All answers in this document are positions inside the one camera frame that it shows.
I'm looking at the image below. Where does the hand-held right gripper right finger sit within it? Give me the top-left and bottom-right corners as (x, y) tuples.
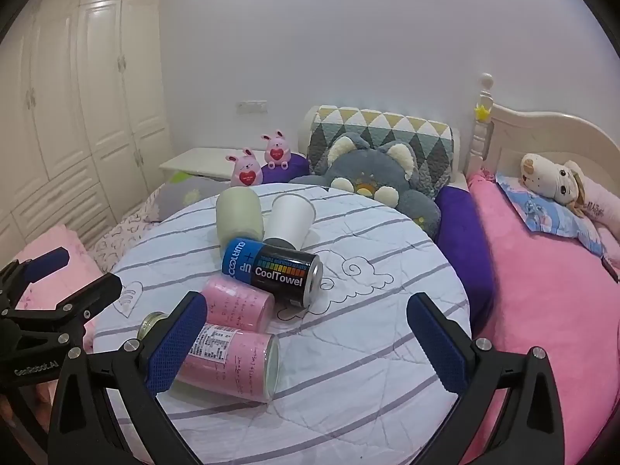
(407, 293), (565, 465)

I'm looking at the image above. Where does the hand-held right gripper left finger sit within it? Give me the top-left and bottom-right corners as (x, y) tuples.
(46, 292), (208, 465)

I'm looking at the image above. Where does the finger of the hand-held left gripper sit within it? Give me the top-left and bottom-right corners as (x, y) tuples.
(0, 247), (71, 297)
(0, 272), (123, 350)

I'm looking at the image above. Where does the pink cup with white label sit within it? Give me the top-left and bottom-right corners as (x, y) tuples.
(174, 322), (281, 402)

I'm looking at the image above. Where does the pale green cup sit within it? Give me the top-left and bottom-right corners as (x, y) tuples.
(215, 188), (265, 248)

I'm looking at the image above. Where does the glass jar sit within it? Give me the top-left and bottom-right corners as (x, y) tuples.
(137, 311), (169, 342)

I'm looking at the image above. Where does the white heart print cloth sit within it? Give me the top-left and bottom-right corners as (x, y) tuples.
(90, 189), (163, 272)

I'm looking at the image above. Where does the purple blanket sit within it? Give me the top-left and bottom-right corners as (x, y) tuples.
(262, 152), (495, 335)

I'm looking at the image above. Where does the pink fleece blanket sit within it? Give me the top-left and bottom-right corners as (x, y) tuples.
(436, 169), (620, 465)

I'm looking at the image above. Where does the black and blue can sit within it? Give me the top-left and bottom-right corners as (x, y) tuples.
(222, 237), (324, 307)

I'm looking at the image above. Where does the cream wardrobe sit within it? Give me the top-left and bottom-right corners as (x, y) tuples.
(0, 0), (172, 257)

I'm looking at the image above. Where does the blue printed pillow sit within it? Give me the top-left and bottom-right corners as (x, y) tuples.
(495, 172), (608, 257)

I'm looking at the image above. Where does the white bedside table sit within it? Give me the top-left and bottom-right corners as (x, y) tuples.
(159, 148), (253, 180)

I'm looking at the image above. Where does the pink bunny toy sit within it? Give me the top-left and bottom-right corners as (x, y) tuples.
(225, 148), (262, 188)
(262, 129), (291, 170)

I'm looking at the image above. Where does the grey plush cat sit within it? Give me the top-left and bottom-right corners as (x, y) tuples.
(289, 132), (443, 243)

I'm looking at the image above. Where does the white plush dog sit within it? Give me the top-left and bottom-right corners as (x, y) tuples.
(520, 152), (587, 216)

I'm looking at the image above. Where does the pale pink plush pillow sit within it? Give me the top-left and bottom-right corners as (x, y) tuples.
(579, 172), (620, 236)

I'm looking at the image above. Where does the triangle patterned quilted cushion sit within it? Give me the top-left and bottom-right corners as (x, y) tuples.
(307, 105), (460, 189)

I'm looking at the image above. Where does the white wooden bed headboard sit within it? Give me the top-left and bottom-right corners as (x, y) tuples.
(465, 72), (620, 189)

